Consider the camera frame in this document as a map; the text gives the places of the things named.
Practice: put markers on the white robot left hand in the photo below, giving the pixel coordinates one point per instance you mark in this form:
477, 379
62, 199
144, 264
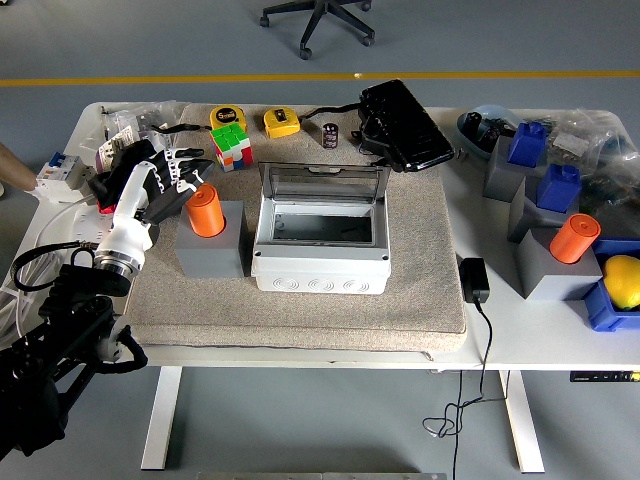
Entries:
127, 215

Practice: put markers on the orange cylinder battery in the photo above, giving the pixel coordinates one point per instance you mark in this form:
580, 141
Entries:
572, 242
205, 212

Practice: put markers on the white junction box with lid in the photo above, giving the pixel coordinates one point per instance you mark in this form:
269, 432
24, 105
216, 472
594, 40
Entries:
320, 270

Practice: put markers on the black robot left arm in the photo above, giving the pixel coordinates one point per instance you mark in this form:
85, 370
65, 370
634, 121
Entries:
80, 287

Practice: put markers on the person's forearm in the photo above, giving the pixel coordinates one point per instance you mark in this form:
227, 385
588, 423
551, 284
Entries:
12, 167

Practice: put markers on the white power strip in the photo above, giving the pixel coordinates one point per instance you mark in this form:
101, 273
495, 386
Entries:
85, 225

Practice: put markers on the packet with white label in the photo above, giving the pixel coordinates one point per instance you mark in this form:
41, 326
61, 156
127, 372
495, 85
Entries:
120, 140

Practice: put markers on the white circuit breaker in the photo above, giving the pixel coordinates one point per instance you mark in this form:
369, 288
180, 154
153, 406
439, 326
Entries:
55, 180

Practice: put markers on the grey block with round hole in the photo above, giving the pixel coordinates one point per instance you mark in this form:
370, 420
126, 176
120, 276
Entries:
210, 257

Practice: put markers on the clear plastic bags with hardware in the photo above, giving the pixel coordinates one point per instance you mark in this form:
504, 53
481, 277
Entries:
125, 117

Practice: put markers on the large colourful puzzle cube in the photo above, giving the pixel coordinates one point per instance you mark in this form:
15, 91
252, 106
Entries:
232, 145

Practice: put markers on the round yellow tape measure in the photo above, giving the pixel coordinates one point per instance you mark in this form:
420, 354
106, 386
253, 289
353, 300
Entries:
225, 117

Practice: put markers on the squarish yellow tape measure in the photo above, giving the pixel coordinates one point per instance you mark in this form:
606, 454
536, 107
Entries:
280, 122

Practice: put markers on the grey-brown mat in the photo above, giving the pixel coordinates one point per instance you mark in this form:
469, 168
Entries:
300, 320

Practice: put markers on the small black capacitor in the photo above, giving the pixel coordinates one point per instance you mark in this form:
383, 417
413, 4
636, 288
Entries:
329, 135

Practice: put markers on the black office chair base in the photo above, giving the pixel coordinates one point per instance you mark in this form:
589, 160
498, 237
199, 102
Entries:
312, 27

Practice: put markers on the light blue bowl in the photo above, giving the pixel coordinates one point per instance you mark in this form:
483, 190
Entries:
467, 141

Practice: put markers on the black power adapter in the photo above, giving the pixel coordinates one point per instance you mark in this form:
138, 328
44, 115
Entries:
474, 280

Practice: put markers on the black capacitor in bowl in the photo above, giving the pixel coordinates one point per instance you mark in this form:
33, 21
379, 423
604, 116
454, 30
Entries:
492, 134
473, 122

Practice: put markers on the grey holder block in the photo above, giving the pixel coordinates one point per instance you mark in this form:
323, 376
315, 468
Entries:
550, 282
525, 215
500, 175

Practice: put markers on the blue bottle-shaped block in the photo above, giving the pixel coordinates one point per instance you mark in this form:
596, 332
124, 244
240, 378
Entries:
557, 192
525, 147

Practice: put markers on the white table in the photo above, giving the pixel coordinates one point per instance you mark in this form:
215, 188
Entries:
525, 330

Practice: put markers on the small clear packet of parts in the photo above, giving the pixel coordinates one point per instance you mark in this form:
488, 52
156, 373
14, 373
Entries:
570, 146

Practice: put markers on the clear plastic bag with parts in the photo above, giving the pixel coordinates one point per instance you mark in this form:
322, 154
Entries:
602, 131

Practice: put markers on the blue plastic bin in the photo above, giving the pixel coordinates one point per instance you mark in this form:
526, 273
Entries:
605, 315

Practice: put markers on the black table control panel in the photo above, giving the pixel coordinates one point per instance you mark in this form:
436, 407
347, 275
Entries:
600, 376

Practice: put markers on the yellow lemon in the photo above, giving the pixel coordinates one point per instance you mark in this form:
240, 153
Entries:
622, 282

